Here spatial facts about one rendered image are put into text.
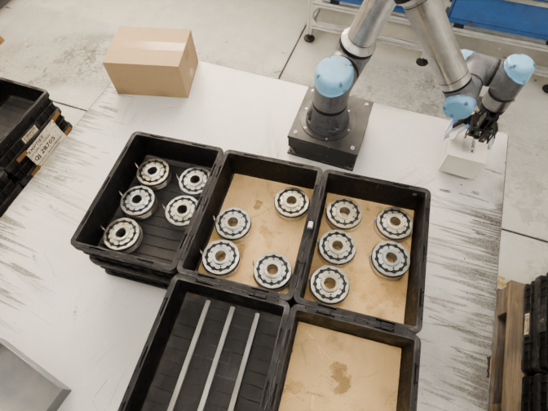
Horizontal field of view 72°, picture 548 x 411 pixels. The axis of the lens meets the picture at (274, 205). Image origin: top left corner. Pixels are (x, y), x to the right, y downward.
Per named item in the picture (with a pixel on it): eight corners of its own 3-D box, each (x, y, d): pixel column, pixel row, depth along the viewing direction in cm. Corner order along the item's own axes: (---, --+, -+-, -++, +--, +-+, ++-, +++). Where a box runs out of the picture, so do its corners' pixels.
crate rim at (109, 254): (136, 134, 118) (134, 130, 116) (226, 152, 114) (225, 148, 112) (71, 248, 99) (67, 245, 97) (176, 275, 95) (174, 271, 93)
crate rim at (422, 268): (323, 172, 110) (324, 167, 108) (428, 193, 105) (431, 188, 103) (291, 304, 91) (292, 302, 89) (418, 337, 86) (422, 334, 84)
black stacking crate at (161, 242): (146, 154, 127) (134, 131, 117) (229, 171, 122) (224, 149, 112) (88, 261, 108) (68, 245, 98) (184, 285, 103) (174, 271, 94)
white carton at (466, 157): (445, 129, 141) (455, 112, 133) (479, 137, 139) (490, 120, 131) (438, 170, 132) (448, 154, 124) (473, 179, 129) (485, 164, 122)
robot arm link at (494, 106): (488, 81, 110) (518, 87, 108) (481, 93, 114) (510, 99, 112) (486, 99, 107) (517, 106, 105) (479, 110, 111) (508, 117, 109)
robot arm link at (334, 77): (306, 106, 124) (308, 74, 112) (323, 79, 129) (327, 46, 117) (339, 119, 121) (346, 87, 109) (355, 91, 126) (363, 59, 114)
